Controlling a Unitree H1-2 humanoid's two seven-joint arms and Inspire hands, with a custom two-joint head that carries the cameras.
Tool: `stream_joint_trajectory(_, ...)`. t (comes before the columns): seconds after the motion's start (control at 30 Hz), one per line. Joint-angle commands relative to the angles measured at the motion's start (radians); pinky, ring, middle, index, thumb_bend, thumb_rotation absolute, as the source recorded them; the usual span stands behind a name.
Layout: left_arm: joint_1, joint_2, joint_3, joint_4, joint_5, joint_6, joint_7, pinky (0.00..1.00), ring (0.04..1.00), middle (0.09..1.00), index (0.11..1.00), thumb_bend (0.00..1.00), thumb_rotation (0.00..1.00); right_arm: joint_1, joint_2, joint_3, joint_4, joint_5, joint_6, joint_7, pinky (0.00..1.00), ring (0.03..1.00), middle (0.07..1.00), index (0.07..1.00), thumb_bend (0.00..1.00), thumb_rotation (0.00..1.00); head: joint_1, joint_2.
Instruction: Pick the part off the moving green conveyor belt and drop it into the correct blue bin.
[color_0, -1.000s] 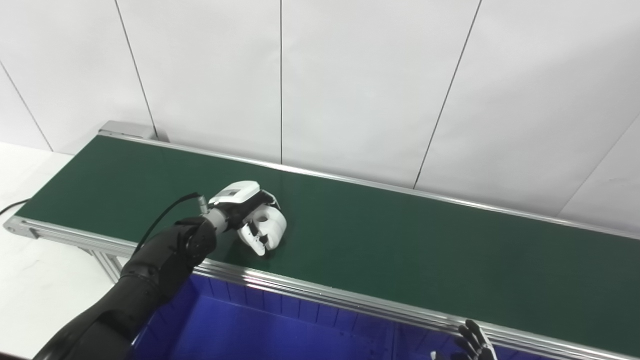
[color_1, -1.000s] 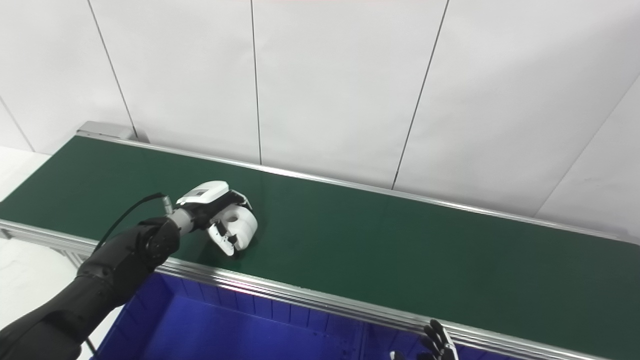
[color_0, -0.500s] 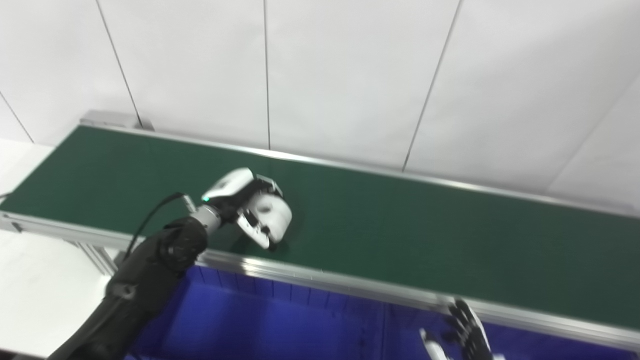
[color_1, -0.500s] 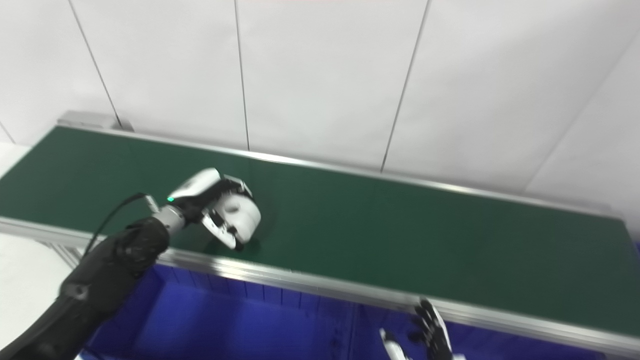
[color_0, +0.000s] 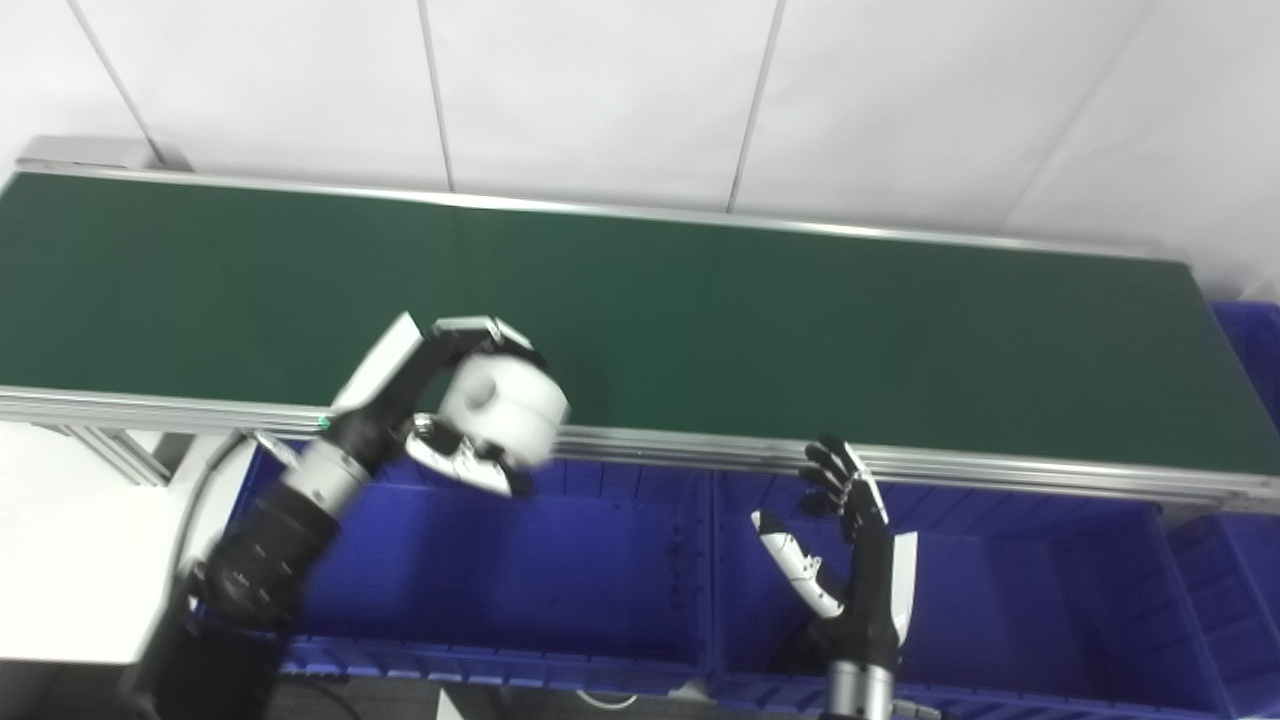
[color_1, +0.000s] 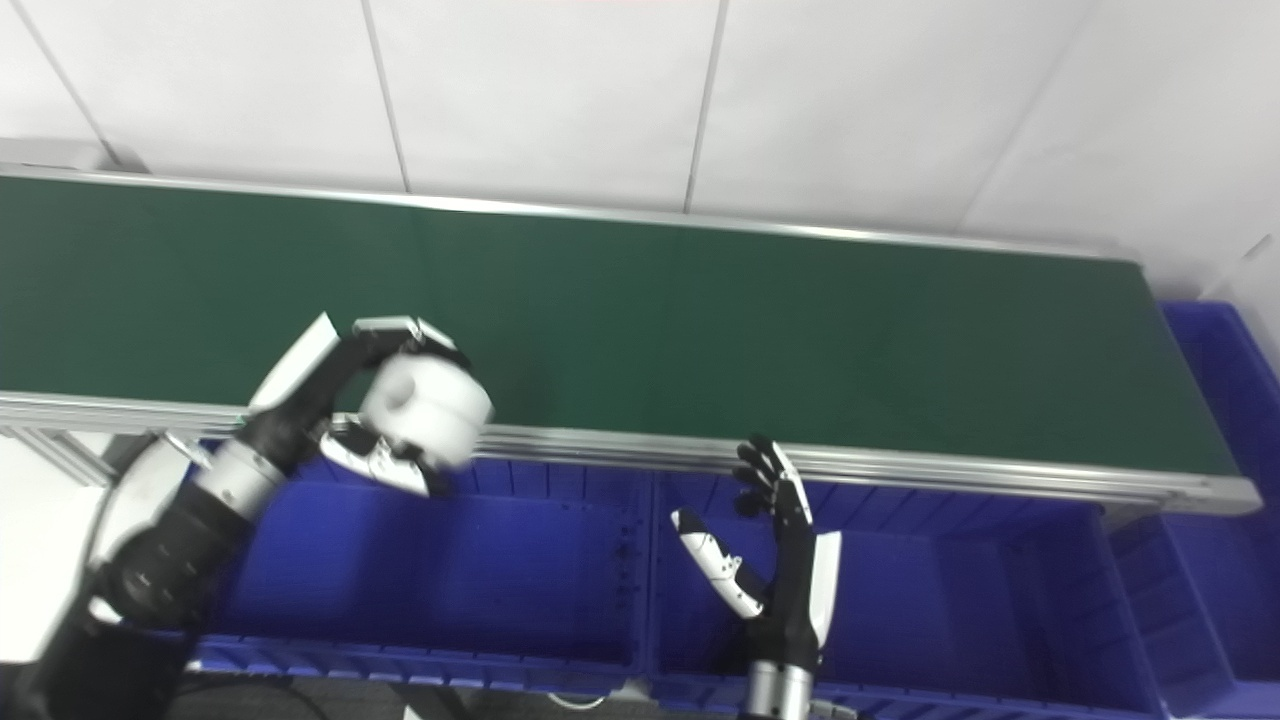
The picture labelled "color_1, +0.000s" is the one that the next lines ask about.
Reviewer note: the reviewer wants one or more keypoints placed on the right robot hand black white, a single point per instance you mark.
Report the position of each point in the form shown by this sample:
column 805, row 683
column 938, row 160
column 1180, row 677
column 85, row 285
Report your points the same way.
column 785, row 570

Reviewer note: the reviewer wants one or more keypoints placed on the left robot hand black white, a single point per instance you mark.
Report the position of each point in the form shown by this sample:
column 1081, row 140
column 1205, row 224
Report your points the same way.
column 330, row 410

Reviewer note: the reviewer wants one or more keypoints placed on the aluminium conveyor leg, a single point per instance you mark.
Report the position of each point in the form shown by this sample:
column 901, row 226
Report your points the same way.
column 70, row 455

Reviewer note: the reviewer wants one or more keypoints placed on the grey conveyor motor housing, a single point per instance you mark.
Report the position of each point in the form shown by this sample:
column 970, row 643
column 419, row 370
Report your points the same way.
column 60, row 153

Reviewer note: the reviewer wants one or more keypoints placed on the blue plastic bin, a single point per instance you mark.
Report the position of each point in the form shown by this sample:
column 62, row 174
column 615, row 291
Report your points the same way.
column 450, row 580
column 1220, row 520
column 930, row 610

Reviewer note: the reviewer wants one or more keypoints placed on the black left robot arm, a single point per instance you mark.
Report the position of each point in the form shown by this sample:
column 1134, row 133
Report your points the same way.
column 150, row 560

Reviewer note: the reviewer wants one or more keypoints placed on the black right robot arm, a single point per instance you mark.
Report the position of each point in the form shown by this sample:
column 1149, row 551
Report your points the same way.
column 780, row 692

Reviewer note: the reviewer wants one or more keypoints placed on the white round plastic part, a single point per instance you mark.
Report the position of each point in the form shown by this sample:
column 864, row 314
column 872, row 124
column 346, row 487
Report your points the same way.
column 425, row 410

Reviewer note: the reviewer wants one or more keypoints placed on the green conveyor belt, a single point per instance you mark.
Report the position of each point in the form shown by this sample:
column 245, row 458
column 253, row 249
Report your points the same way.
column 700, row 320
column 800, row 470

